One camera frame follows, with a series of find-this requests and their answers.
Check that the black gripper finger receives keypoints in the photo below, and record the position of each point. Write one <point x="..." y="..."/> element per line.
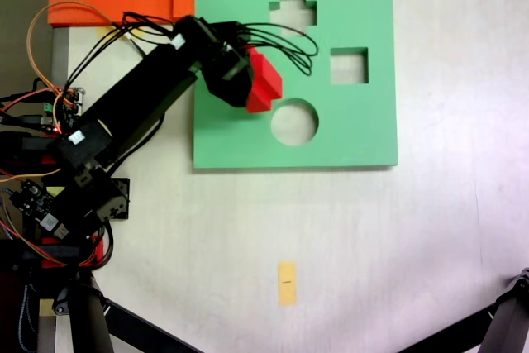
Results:
<point x="237" y="97"/>

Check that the red cross columnar block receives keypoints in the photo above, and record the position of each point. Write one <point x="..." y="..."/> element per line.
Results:
<point x="266" y="80"/>

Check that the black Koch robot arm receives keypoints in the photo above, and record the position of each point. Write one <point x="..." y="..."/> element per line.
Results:
<point x="140" y="92"/>

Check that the green shape hole board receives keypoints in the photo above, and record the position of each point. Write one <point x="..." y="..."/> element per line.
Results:
<point x="355" y="130"/>

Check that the circuit board with green terminal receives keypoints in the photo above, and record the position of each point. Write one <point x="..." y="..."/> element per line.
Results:
<point x="68" y="103"/>

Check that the yellow tape label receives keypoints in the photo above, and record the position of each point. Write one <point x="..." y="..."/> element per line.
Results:
<point x="287" y="284"/>

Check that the red table clamp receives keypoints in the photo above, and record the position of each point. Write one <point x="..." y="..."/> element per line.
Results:
<point x="97" y="247"/>

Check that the black circuit board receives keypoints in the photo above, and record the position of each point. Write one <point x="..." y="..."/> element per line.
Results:
<point x="35" y="202"/>

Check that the black tripod leg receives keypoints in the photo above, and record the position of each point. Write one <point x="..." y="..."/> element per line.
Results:
<point x="82" y="320"/>
<point x="504" y="324"/>

